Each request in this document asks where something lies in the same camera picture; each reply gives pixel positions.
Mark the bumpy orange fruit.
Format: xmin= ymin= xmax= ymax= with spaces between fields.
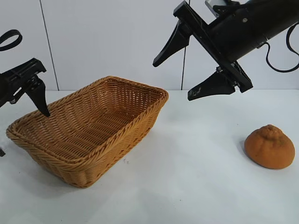
xmin=244 ymin=124 xmax=295 ymax=169

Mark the black looped strap cable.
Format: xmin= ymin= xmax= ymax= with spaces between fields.
xmin=0 ymin=29 xmax=23 ymax=52

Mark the right gripper scuffed finger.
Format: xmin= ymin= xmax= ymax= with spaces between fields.
xmin=187 ymin=70 xmax=236 ymax=102

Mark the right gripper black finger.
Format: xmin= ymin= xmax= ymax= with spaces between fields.
xmin=152 ymin=22 xmax=192 ymax=68

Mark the woven wicker basket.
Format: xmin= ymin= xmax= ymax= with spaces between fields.
xmin=6 ymin=75 xmax=169 ymax=189

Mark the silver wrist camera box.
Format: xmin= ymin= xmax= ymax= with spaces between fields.
xmin=205 ymin=0 xmax=226 ymax=18

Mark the thick black cable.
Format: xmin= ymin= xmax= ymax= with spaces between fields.
xmin=285 ymin=25 xmax=299 ymax=57

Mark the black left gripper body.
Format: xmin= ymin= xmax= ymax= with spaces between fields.
xmin=0 ymin=58 xmax=47 ymax=108

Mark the thin black cable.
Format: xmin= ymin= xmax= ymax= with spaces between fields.
xmin=265 ymin=43 xmax=299 ymax=73

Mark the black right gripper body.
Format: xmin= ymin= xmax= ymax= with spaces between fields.
xmin=173 ymin=0 xmax=268 ymax=94

